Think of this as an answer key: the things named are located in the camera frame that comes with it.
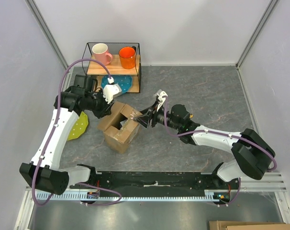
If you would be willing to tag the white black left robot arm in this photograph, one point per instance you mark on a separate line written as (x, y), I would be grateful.
(42, 172)

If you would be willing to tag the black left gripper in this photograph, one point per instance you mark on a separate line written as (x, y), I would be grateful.
(106, 110)

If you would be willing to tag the blue dotted plate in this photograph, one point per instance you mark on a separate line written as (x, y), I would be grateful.
(124, 81)

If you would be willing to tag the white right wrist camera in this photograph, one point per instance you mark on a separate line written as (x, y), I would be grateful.
(161, 97)

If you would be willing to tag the cardboard sheet in corner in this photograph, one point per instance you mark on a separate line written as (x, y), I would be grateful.
(238, 225)

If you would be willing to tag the pink ceramic mug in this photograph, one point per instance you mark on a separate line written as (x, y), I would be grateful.
(101, 53)

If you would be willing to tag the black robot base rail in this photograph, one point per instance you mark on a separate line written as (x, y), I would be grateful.
(159, 184)

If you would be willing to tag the brown cardboard express box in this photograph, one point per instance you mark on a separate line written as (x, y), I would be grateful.
(119, 128)

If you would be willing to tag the green dotted plate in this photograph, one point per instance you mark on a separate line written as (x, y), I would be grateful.
(79, 128)

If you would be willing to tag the black wire wooden shelf rack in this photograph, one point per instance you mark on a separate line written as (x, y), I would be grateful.
(114, 68)

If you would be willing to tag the orange ceramic mug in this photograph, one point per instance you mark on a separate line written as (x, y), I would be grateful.
(127, 57)

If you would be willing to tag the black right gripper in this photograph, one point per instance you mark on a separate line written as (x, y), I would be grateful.
(144, 120)

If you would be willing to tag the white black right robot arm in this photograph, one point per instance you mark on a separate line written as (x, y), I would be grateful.
(253, 157)

